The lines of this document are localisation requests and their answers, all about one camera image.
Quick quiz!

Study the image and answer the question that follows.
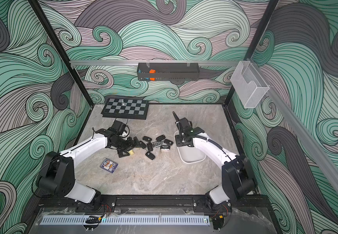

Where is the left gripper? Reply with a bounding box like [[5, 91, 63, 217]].
[[112, 137, 143, 158]]

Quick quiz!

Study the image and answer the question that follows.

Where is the white plastic storage box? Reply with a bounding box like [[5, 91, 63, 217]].
[[177, 146, 207, 164]]

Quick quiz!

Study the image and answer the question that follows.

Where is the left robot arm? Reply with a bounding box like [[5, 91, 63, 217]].
[[35, 128, 140, 203]]

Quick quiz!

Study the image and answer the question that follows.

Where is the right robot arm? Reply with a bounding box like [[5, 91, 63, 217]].
[[172, 112, 256, 207]]

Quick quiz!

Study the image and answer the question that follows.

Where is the black VW key large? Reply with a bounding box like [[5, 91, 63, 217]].
[[139, 141, 147, 149]]

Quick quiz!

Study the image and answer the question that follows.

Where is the black flip key centre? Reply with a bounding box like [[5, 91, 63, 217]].
[[147, 142, 153, 152]]

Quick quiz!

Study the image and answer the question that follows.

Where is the black VW key top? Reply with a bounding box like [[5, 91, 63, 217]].
[[142, 136, 152, 143]]

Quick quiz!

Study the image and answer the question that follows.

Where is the black key top right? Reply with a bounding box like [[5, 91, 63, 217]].
[[156, 135, 166, 141]]

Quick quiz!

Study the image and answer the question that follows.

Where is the silver BMW key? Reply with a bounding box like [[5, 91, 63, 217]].
[[152, 141, 163, 148]]

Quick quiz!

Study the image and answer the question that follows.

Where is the blue playing card box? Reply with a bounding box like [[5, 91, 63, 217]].
[[100, 159, 118, 174]]

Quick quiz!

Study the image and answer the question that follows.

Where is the black grey chessboard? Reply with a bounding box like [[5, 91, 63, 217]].
[[101, 98, 149, 120]]

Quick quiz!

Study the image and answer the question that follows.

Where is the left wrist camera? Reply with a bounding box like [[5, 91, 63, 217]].
[[110, 120, 126, 136]]

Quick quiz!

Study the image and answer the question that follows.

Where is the black wall shelf tray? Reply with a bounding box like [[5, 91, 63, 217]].
[[137, 63, 200, 82]]

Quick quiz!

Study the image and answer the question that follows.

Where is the white slotted cable duct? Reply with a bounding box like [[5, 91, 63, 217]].
[[39, 214, 210, 226]]

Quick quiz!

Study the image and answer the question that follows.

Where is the clear acrylic wall holder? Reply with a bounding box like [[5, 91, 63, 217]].
[[230, 61, 269, 109]]

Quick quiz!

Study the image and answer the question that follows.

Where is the aluminium rail back wall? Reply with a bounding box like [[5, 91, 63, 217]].
[[69, 59, 240, 67]]

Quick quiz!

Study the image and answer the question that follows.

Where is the aluminium rail wall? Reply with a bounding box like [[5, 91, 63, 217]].
[[246, 58, 338, 218], [69, 59, 240, 67]]

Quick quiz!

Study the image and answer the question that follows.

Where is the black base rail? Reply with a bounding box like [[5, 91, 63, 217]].
[[38, 195, 273, 214]]

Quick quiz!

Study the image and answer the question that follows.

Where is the aluminium rail right wall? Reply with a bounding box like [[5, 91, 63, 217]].
[[246, 58, 338, 218]]

